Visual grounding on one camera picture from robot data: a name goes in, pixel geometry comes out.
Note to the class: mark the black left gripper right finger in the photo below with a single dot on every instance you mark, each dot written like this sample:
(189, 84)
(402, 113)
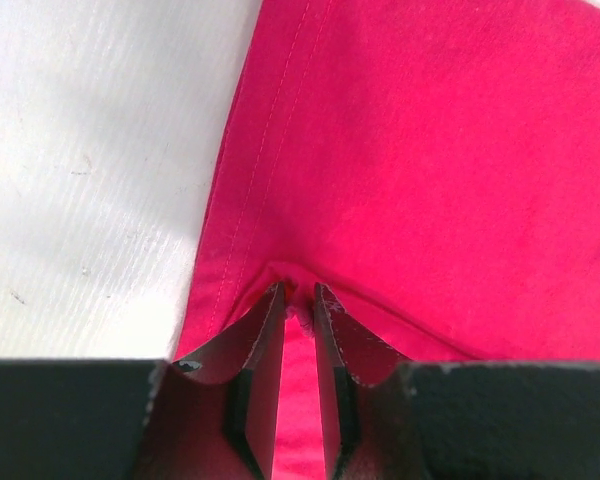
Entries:
(386, 416)

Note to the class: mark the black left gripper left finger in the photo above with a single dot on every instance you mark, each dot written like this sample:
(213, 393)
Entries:
(210, 415)

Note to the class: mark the crimson pink t shirt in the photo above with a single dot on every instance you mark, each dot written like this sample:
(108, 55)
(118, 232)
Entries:
(436, 163)

